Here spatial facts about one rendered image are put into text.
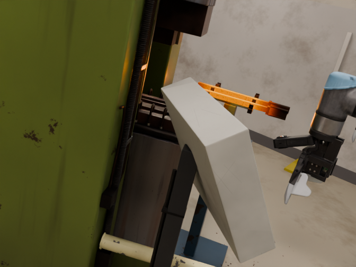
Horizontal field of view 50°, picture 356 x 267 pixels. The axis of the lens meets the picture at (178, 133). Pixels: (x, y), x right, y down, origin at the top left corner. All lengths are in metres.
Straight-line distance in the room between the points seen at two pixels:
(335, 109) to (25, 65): 0.78
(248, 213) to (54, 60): 0.61
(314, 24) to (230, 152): 3.61
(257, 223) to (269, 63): 3.66
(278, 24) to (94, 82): 3.48
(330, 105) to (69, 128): 0.67
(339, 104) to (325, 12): 3.22
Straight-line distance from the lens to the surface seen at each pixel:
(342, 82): 1.00
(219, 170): 0.66
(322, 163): 1.04
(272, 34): 4.34
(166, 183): 1.34
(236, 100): 1.78
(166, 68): 1.63
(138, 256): 1.23
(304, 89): 4.22
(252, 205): 0.72
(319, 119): 1.02
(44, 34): 1.03
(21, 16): 1.05
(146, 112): 1.32
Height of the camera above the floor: 1.38
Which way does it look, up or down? 20 degrees down
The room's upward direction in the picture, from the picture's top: 13 degrees clockwise
